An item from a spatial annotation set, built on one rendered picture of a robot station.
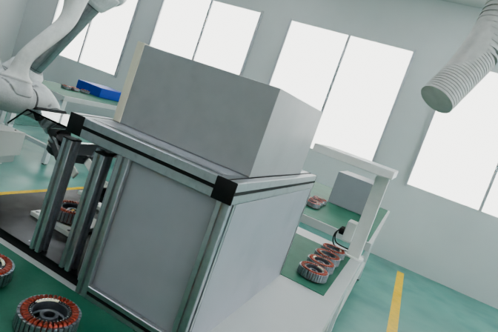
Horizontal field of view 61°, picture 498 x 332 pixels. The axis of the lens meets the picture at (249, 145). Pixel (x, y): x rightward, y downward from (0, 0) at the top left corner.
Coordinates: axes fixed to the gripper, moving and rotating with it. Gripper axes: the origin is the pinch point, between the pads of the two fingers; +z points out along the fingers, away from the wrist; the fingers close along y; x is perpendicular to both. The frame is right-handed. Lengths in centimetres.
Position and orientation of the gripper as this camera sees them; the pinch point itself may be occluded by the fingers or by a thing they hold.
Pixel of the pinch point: (82, 170)
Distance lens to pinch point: 163.4
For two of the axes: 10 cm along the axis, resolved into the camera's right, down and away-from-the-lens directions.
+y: -3.7, -0.4, -9.3
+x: 7.2, -6.4, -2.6
